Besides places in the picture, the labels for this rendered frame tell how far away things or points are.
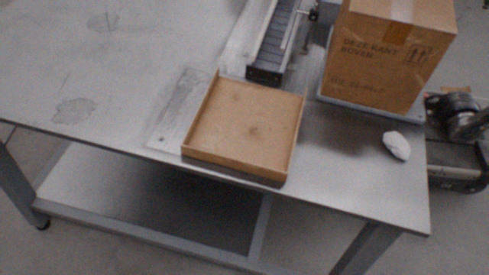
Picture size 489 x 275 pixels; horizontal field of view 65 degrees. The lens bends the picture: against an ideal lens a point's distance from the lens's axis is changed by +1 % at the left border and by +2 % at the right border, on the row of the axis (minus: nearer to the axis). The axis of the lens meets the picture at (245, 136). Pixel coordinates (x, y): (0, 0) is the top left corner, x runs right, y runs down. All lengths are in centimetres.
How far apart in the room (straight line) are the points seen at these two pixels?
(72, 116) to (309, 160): 60
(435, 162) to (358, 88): 96
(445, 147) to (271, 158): 124
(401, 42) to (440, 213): 128
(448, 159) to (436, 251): 42
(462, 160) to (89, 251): 169
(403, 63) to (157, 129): 63
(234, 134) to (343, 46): 34
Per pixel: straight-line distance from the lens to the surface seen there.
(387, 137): 104
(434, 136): 203
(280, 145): 96
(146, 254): 172
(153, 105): 104
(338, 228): 186
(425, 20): 98
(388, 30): 96
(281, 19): 129
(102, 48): 124
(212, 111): 102
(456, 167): 199
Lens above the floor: 158
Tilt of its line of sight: 51 degrees down
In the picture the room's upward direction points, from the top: 8 degrees clockwise
